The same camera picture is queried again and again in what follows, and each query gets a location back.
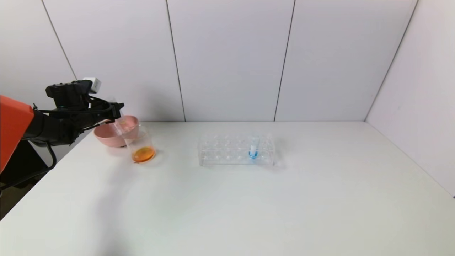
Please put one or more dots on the clear acrylic tube rack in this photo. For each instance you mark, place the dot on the clear acrylic tube rack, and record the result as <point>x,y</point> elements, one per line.
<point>220,153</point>

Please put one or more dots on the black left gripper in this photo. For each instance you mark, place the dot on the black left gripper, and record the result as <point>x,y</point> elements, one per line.
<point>116,110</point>

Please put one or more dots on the test tube with blue pigment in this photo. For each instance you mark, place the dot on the test tube with blue pigment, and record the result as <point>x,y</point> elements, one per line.
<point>253,153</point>

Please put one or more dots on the pink plastic bowl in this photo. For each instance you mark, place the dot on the pink plastic bowl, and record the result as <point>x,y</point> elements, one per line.
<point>105,137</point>

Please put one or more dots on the black and orange left arm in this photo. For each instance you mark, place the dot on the black and orange left arm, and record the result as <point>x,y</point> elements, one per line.
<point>21,124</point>

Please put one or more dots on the clear glass beaker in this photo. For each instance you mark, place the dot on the clear glass beaker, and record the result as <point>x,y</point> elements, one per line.
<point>142,153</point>

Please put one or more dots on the test tube with yellow pigment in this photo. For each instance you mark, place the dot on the test tube with yellow pigment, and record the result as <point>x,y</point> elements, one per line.
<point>120,122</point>

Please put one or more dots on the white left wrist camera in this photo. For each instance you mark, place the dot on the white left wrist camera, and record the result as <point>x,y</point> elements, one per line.
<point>93,84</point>

